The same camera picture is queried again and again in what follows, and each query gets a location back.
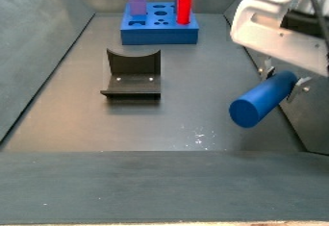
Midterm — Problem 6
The blue cylinder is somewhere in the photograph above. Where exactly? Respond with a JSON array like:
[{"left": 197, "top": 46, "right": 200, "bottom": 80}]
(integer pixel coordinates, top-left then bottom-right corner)
[{"left": 229, "top": 71, "right": 297, "bottom": 128}]

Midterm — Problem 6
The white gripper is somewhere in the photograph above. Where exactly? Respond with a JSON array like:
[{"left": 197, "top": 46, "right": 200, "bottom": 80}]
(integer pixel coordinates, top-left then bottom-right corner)
[{"left": 230, "top": 0, "right": 329, "bottom": 103}]

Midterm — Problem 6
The red hexagonal peg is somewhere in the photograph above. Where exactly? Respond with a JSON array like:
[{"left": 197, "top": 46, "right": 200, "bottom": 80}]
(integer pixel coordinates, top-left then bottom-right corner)
[{"left": 177, "top": 0, "right": 192, "bottom": 25}]

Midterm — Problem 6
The blue peg hole block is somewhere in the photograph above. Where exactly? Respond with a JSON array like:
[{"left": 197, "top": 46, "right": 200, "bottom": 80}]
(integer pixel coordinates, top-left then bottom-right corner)
[{"left": 121, "top": 2, "right": 200, "bottom": 45}]

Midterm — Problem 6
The black curved cradle stand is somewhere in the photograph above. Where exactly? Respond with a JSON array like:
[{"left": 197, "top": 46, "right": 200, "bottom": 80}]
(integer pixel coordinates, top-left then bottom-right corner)
[{"left": 101, "top": 50, "right": 161, "bottom": 99}]

